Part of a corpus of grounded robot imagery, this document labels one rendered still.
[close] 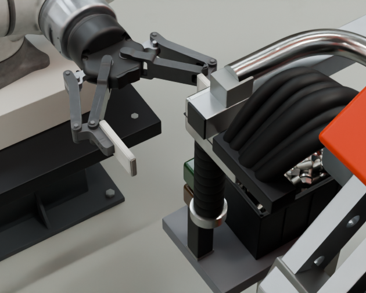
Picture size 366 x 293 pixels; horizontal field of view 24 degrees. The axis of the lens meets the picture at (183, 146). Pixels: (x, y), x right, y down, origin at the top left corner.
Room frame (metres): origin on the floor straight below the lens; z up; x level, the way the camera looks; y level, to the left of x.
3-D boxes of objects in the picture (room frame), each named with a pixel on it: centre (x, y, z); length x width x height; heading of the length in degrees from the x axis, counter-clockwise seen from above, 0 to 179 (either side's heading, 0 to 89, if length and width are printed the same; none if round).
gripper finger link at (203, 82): (0.70, -0.04, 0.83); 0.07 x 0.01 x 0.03; 34
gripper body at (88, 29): (0.77, 0.09, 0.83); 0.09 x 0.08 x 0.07; 34
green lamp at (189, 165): (0.74, -0.03, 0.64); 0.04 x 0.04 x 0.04; 34
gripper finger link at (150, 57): (0.75, 0.02, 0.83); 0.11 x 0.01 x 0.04; 75
